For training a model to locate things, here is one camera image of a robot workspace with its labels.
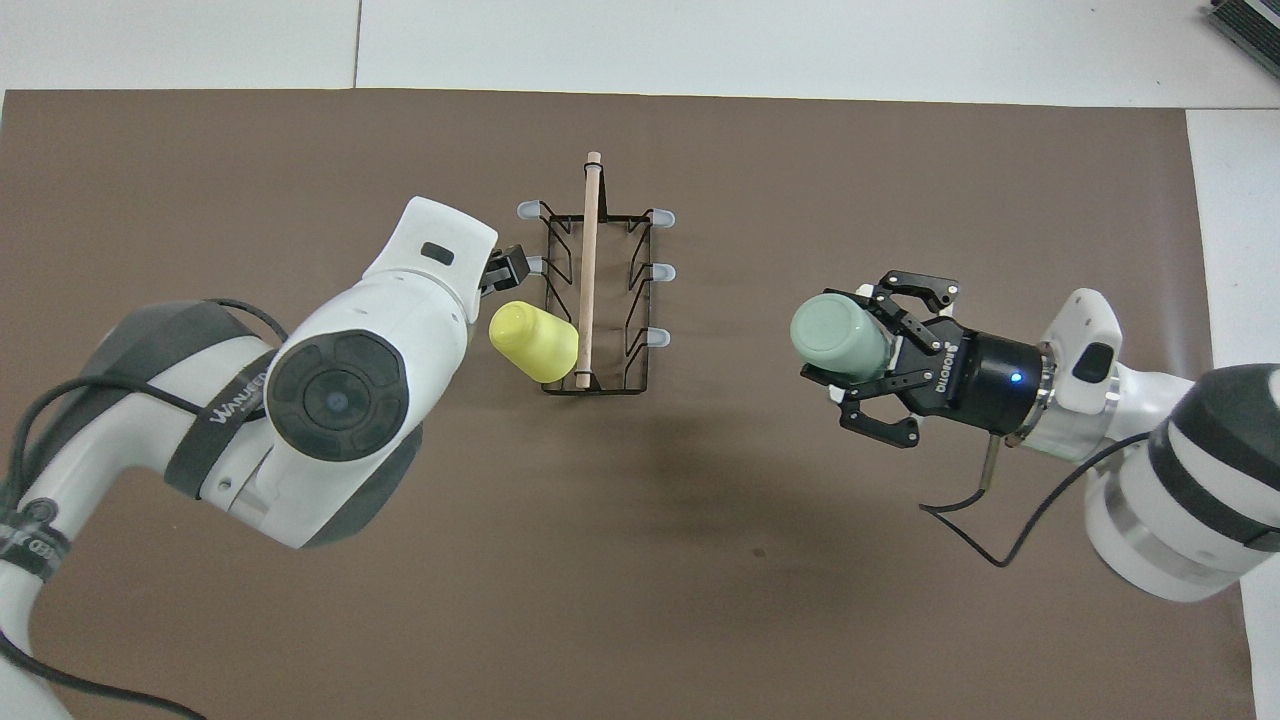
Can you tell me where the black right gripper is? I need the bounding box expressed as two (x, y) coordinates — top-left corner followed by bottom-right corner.
(800, 268), (1051, 449)

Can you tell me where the pale green plastic cup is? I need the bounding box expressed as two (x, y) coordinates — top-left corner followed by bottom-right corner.
(789, 291), (898, 382)

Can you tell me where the yellow plastic cup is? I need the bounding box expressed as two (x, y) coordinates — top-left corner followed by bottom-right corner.
(488, 300), (581, 382)

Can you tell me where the brown table mat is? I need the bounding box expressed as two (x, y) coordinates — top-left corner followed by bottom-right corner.
(0, 88), (1256, 720)

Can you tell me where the dark grey ribbed device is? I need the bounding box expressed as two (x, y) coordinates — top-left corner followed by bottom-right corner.
(1205, 0), (1280, 51)

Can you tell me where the black wire cup rack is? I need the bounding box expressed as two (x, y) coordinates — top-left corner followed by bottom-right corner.
(516, 151), (677, 397)

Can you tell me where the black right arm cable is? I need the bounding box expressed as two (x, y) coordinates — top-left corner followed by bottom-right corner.
(918, 430), (1151, 569)

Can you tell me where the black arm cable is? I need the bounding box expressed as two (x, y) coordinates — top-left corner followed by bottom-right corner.
(918, 430), (1151, 569)
(0, 298), (291, 720)

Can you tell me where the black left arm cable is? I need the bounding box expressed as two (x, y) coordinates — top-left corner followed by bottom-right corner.
(0, 298), (291, 720)

